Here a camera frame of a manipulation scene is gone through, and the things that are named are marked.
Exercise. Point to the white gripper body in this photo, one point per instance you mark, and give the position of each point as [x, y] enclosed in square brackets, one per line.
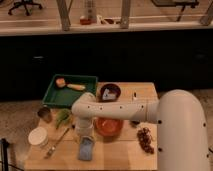
[84, 127]

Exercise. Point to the blue sponge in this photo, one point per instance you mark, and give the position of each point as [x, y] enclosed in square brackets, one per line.
[86, 148]

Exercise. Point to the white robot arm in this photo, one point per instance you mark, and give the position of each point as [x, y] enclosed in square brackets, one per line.
[182, 140]

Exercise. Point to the green plastic cup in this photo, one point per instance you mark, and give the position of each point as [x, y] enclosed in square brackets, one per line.
[63, 117]

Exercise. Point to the orange bowl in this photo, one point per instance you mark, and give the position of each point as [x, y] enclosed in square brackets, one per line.
[108, 127]

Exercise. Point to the white item in bowl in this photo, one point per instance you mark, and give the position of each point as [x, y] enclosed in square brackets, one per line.
[107, 95]

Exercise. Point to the green plastic tray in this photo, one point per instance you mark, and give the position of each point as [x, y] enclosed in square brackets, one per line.
[56, 97]

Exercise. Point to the small metal cup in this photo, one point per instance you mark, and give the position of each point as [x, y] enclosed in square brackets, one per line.
[45, 114]

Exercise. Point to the dark brown bowl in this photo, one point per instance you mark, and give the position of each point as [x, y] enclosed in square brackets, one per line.
[113, 89]

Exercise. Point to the white round container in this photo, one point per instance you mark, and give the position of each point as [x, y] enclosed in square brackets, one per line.
[38, 137]

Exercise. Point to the bunch of dark grapes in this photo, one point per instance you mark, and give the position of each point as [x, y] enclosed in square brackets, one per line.
[144, 139]

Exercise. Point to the red bowl on shelf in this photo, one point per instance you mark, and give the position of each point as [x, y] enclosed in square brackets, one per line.
[84, 21]

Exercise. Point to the black office chair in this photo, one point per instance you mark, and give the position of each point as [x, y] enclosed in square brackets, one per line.
[24, 3]

